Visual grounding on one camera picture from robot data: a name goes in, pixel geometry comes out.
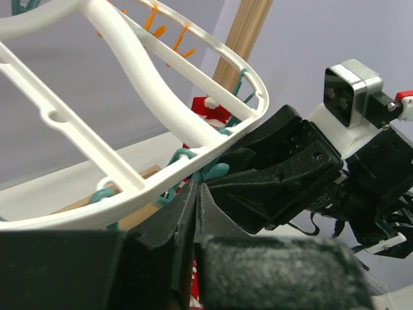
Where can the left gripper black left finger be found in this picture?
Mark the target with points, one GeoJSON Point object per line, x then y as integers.
{"type": "Point", "coordinates": [148, 267]}

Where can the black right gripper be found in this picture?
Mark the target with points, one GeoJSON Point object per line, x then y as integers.
{"type": "Point", "coordinates": [373, 194]}

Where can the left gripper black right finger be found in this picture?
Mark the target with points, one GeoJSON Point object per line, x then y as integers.
{"type": "Point", "coordinates": [239, 271]}

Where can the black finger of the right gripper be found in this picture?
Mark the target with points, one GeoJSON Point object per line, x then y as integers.
{"type": "Point", "coordinates": [279, 138]}

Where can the red white striped sock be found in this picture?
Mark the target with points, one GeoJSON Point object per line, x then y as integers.
{"type": "Point", "coordinates": [216, 116]}

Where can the white round clip hanger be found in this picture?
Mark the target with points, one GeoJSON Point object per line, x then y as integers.
{"type": "Point", "coordinates": [91, 100]}

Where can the wooden hanger stand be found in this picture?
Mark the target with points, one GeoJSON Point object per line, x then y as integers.
{"type": "Point", "coordinates": [241, 39]}

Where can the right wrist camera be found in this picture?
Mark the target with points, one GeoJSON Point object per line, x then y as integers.
{"type": "Point", "coordinates": [355, 108]}

